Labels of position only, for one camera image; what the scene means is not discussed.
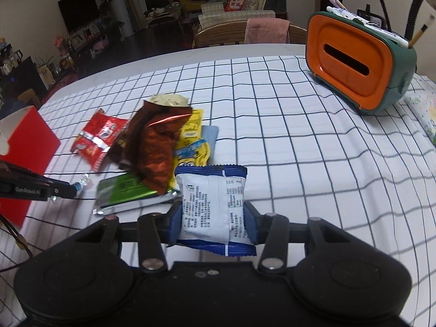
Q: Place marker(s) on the green snack packet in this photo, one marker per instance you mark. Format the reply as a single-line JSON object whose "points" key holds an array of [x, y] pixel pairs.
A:
{"points": [[126, 190]]}

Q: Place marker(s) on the dark side cabinet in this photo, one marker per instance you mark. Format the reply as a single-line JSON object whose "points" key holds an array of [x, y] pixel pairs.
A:
{"points": [[20, 78]]}

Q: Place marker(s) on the brown foil snack packet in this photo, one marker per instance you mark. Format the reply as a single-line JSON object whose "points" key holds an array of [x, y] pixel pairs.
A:
{"points": [[153, 150]]}

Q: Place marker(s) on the wooden chair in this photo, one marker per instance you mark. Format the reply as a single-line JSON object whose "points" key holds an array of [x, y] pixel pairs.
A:
{"points": [[221, 34]]}

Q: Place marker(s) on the small clear blue candy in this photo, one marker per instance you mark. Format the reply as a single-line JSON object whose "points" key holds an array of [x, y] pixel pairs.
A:
{"points": [[83, 181]]}

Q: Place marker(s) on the cream gold-print snack packet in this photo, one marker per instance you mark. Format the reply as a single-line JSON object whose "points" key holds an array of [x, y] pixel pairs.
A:
{"points": [[168, 100]]}

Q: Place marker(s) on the black television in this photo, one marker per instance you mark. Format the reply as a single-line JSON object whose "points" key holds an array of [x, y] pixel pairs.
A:
{"points": [[79, 11]]}

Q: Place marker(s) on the light blue snack packet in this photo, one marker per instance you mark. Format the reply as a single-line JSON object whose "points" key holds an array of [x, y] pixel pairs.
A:
{"points": [[209, 136]]}

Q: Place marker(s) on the red printed cushion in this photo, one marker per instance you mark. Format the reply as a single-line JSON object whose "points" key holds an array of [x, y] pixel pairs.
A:
{"points": [[236, 2]]}

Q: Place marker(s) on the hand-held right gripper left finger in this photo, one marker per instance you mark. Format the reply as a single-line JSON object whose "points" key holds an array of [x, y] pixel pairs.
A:
{"points": [[175, 223]]}

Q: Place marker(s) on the white standing air conditioner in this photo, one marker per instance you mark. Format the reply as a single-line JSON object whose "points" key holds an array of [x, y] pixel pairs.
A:
{"points": [[119, 6]]}

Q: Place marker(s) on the red snack packet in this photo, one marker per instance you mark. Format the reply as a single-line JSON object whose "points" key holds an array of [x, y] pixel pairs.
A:
{"points": [[105, 126], [89, 151]]}

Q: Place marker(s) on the purple pen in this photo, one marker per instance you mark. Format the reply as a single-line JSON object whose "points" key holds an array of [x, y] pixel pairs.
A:
{"points": [[335, 1]]}

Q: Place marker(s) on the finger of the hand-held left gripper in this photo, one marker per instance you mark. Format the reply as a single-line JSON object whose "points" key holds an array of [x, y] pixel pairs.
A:
{"points": [[63, 190]]}

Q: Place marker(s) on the checked white tablecloth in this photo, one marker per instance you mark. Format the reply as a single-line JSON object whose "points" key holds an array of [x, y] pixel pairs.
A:
{"points": [[306, 143]]}

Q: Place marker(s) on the mustard yellow snack packet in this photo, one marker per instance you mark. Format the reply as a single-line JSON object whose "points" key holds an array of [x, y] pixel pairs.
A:
{"points": [[193, 124]]}

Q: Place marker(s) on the orange and green tissue box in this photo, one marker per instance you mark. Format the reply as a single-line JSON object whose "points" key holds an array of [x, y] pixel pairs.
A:
{"points": [[340, 75]]}

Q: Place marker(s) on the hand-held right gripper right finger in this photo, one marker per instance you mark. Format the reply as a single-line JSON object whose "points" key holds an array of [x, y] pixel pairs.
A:
{"points": [[251, 224]]}

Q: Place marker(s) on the yellow blue-print snack packet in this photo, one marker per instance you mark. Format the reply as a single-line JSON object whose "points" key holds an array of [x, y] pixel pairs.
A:
{"points": [[192, 153]]}

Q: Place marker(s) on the red cardboard box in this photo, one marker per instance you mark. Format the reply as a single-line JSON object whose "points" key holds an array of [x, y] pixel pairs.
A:
{"points": [[30, 143]]}

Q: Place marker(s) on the pink towel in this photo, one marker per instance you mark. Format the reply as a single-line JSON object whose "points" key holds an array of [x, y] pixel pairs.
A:
{"points": [[267, 30]]}

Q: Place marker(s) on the white and blue snack packet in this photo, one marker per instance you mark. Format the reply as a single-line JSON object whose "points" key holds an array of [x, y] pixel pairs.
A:
{"points": [[207, 204]]}

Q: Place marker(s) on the cream checked sofa cushion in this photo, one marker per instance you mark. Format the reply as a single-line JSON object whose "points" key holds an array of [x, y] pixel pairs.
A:
{"points": [[235, 16]]}

